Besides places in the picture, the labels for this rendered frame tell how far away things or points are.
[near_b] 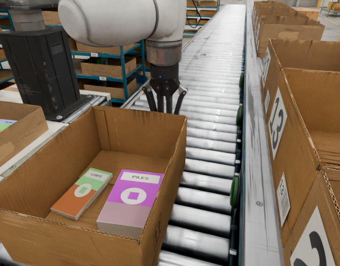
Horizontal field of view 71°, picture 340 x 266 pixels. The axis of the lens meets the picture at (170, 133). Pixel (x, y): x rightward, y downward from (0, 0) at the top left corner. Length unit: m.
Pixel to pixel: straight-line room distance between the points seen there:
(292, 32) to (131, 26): 1.10
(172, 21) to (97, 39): 0.18
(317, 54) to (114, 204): 0.90
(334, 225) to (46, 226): 0.38
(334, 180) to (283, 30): 1.18
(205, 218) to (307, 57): 0.75
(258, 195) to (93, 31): 0.42
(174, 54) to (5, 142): 0.59
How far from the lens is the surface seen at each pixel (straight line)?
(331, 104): 0.74
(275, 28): 1.44
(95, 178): 0.70
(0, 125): 1.04
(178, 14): 0.57
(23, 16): 1.09
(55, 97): 1.09
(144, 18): 0.50
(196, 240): 0.58
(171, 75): 0.61
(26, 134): 0.95
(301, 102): 0.72
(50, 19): 2.35
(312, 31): 1.48
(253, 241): 0.43
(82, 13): 0.44
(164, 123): 0.68
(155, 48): 0.59
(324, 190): 0.31
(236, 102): 1.20
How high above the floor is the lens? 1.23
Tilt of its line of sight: 32 degrees down
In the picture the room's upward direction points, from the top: straight up
